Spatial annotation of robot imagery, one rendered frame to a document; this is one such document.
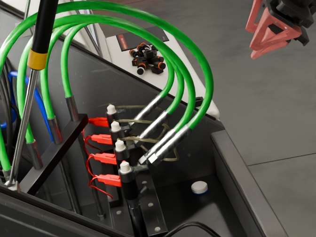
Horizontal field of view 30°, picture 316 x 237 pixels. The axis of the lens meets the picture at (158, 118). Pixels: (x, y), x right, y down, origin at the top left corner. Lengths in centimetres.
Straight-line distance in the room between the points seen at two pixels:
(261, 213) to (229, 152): 23
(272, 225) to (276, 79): 272
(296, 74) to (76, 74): 266
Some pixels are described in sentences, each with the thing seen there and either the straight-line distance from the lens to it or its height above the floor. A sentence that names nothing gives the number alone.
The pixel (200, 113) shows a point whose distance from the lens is 104.
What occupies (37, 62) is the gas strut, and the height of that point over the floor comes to 146.
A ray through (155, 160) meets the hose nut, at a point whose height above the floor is 111.
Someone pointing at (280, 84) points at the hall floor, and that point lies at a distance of 374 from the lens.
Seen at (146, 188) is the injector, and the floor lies 105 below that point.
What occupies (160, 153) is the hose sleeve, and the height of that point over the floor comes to 112.
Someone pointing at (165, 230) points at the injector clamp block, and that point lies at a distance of 111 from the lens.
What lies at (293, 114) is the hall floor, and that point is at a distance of 339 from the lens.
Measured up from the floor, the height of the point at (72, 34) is 129.
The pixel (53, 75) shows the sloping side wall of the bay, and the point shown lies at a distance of 132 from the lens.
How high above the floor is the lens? 168
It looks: 28 degrees down
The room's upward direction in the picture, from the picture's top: 11 degrees counter-clockwise
